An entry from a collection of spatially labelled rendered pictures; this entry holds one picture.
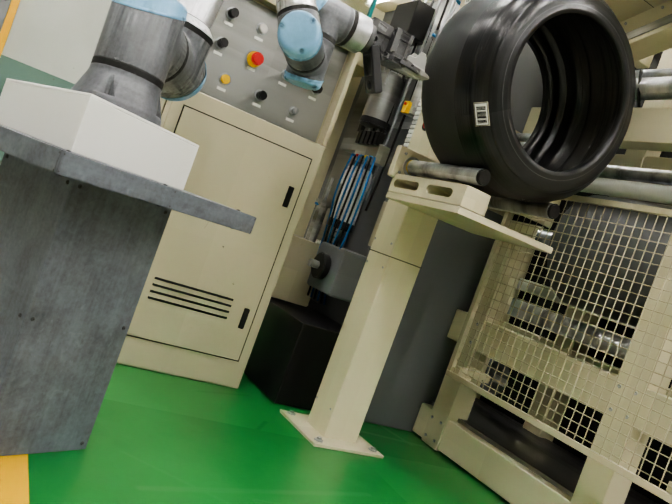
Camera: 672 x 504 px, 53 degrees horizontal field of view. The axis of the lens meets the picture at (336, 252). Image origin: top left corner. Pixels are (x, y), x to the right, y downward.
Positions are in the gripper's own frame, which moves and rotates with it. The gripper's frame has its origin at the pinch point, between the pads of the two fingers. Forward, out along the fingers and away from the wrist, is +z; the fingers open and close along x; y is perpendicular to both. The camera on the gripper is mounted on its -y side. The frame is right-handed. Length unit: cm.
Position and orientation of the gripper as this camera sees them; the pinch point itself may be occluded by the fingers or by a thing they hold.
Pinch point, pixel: (423, 79)
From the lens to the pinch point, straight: 180.9
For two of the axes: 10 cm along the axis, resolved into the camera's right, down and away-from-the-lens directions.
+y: 3.4, -9.4, -0.2
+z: 8.2, 2.9, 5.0
